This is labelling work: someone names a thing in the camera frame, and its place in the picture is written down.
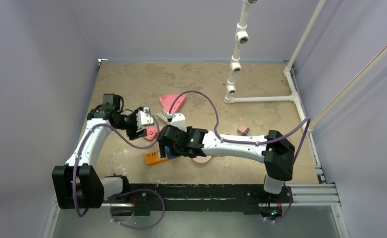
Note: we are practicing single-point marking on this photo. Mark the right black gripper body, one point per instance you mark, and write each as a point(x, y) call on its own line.
point(166, 140)

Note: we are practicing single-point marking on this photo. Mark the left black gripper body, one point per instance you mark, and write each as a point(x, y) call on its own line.
point(129, 123)

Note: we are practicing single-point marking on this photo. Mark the blue cube socket adapter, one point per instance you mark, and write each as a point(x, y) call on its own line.
point(170, 154)

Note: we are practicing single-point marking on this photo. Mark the orange power strip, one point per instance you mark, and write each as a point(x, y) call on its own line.
point(154, 158)

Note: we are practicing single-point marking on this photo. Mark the pink round power strip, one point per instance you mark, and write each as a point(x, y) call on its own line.
point(201, 160)

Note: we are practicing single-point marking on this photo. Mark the pink triangular power strip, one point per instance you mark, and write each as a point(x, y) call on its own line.
point(171, 103)

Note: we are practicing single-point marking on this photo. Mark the light pink small plug adapter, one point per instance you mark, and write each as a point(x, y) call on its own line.
point(243, 130)

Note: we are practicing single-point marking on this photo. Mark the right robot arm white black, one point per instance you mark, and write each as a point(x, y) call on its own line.
point(273, 150)

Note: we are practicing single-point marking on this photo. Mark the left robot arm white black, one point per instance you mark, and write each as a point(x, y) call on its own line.
point(76, 183)

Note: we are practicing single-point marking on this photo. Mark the pink square plug adapter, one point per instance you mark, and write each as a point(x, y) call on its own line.
point(151, 133)

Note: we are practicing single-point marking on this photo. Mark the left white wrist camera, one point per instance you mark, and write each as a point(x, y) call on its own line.
point(143, 117)

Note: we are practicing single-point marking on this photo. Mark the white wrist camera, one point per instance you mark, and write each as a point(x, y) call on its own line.
point(178, 120)
point(143, 117)

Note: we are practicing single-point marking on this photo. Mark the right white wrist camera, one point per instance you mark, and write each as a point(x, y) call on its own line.
point(178, 120)

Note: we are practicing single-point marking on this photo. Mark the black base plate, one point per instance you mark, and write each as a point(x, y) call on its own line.
point(249, 199)

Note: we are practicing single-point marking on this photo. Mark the white pvc pipe frame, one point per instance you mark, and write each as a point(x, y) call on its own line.
point(342, 48)

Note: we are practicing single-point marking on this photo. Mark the aluminium rail frame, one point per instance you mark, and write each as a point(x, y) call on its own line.
point(306, 195)

